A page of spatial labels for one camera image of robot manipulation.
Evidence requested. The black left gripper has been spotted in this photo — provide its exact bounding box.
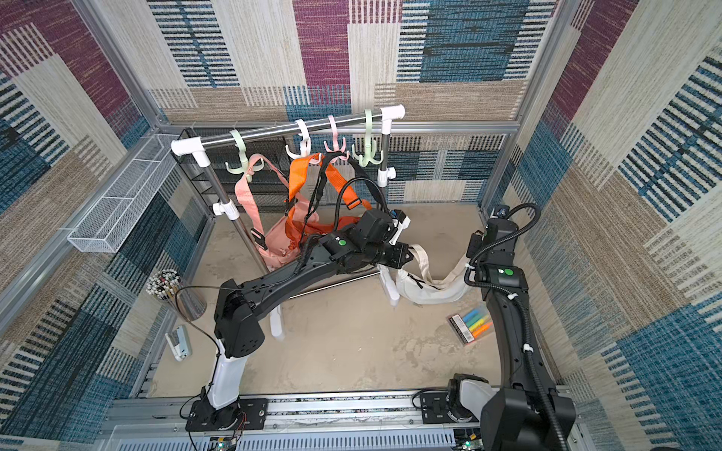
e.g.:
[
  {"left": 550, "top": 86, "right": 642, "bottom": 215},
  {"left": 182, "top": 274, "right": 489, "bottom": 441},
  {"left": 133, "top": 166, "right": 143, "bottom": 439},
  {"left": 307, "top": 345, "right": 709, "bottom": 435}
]
[{"left": 363, "top": 244, "right": 419, "bottom": 274}]

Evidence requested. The cream white sling bag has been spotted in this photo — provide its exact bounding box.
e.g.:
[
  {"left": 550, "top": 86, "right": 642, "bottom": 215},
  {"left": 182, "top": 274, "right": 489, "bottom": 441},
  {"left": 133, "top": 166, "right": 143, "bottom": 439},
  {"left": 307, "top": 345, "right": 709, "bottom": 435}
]
[{"left": 395, "top": 244, "right": 470, "bottom": 306}]

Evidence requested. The black sling bag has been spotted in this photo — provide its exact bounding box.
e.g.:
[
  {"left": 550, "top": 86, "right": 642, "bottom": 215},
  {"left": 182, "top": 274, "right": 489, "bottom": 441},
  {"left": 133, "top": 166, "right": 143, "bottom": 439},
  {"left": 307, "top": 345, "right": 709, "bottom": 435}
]
[{"left": 285, "top": 153, "right": 395, "bottom": 274}]

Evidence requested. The orange sling bag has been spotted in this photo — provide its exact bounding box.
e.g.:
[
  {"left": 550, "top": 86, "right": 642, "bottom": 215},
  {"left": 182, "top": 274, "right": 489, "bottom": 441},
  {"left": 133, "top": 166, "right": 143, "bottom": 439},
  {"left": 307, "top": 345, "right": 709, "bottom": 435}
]
[{"left": 285, "top": 153, "right": 372, "bottom": 246}]

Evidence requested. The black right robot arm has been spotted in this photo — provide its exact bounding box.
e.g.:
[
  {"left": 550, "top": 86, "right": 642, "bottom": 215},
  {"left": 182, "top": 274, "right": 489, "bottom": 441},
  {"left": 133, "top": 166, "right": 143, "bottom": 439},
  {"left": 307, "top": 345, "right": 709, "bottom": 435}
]
[{"left": 447, "top": 203, "right": 576, "bottom": 450}]

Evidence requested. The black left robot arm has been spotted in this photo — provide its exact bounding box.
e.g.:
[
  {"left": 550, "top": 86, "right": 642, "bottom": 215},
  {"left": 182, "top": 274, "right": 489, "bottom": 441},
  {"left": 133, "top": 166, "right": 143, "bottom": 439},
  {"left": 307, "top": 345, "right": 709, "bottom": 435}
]
[{"left": 185, "top": 204, "right": 413, "bottom": 432}]

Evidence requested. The pale green right hook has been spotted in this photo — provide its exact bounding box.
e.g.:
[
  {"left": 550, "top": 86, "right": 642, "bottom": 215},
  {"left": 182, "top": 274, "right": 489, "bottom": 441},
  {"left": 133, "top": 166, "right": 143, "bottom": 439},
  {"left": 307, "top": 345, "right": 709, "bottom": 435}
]
[{"left": 351, "top": 109, "right": 384, "bottom": 167}]

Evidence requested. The pale green hook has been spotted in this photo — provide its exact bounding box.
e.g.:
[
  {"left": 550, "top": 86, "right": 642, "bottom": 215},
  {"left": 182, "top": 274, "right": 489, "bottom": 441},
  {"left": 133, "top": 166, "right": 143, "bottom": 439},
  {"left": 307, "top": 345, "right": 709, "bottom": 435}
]
[
  {"left": 225, "top": 130, "right": 264, "bottom": 182},
  {"left": 351, "top": 109, "right": 384, "bottom": 167}
]

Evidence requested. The pink plastic hook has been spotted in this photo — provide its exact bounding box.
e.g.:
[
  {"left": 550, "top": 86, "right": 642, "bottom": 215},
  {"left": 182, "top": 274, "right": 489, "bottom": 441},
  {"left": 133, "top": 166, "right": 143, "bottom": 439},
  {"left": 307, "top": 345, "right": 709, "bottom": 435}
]
[{"left": 323, "top": 115, "right": 349, "bottom": 163}]

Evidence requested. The pink sling bag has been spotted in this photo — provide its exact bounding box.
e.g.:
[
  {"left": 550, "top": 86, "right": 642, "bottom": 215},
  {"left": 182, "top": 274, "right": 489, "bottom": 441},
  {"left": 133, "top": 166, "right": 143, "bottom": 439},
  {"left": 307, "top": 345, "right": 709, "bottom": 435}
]
[{"left": 234, "top": 154, "right": 300, "bottom": 271}]

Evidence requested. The white plastic hook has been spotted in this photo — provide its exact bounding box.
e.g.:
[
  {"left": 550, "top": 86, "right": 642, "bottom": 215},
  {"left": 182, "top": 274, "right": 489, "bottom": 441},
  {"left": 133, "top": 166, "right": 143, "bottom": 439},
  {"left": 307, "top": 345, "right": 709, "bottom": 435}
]
[{"left": 285, "top": 120, "right": 312, "bottom": 160}]

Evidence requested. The pale green left hook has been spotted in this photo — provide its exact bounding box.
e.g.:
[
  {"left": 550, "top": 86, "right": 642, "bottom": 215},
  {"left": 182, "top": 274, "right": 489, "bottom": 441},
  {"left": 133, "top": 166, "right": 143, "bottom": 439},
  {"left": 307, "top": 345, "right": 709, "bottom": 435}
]
[{"left": 225, "top": 130, "right": 264, "bottom": 182}]

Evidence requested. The pack of coloured highlighters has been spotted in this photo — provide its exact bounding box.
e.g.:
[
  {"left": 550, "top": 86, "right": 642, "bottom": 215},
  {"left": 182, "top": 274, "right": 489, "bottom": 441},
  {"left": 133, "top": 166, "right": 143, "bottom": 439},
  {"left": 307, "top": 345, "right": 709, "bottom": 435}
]
[{"left": 447, "top": 306, "right": 493, "bottom": 346}]

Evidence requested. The black mesh shelf rack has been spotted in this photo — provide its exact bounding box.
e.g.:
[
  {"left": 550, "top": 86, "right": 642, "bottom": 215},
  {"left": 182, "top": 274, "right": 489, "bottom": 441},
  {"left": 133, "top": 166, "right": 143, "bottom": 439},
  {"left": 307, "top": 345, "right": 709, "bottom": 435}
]
[{"left": 175, "top": 128, "right": 291, "bottom": 213}]

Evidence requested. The white and chrome garment rack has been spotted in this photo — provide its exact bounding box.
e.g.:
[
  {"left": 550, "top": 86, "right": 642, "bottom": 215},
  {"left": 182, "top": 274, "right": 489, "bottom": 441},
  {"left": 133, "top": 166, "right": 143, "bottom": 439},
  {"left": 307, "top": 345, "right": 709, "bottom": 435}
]
[{"left": 170, "top": 103, "right": 407, "bottom": 341}]

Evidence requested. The cup of pens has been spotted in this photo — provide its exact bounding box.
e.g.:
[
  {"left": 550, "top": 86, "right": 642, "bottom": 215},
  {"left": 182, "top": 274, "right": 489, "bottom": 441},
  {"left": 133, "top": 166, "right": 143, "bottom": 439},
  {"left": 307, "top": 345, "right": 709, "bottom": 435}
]
[{"left": 145, "top": 269, "right": 207, "bottom": 321}]

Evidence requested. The small white device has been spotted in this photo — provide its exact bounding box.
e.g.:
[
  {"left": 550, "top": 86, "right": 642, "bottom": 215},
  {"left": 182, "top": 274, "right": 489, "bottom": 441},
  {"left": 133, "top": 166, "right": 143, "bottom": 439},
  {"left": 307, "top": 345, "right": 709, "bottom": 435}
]
[{"left": 165, "top": 325, "right": 192, "bottom": 362}]

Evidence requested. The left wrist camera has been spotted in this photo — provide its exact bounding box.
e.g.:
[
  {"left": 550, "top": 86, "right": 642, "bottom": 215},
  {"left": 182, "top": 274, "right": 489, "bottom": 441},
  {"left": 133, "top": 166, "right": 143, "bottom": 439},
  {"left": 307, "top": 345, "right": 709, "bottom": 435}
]
[{"left": 388, "top": 210, "right": 411, "bottom": 245}]

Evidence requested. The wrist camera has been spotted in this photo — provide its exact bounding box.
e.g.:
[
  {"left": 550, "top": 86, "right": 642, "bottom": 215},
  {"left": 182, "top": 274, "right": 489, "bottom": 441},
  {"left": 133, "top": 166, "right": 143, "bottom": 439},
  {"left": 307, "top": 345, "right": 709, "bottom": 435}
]
[
  {"left": 490, "top": 205, "right": 510, "bottom": 221},
  {"left": 388, "top": 210, "right": 411, "bottom": 245}
]

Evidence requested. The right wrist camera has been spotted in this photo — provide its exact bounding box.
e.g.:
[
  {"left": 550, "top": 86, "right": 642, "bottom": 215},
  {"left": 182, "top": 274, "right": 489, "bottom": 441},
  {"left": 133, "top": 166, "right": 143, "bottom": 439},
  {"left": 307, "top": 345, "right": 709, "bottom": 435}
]
[{"left": 490, "top": 205, "right": 510, "bottom": 221}]

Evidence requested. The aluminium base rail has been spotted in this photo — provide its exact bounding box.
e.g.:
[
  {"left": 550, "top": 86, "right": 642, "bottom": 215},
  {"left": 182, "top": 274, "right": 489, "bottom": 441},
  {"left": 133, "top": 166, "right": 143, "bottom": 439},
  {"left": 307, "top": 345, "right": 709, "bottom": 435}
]
[{"left": 94, "top": 388, "right": 482, "bottom": 450}]

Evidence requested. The white wire mesh basket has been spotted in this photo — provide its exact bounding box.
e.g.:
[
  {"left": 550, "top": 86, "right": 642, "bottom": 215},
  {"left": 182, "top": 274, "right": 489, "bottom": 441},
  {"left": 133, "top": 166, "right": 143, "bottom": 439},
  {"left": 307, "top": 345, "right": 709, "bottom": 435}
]
[{"left": 68, "top": 135, "right": 176, "bottom": 254}]

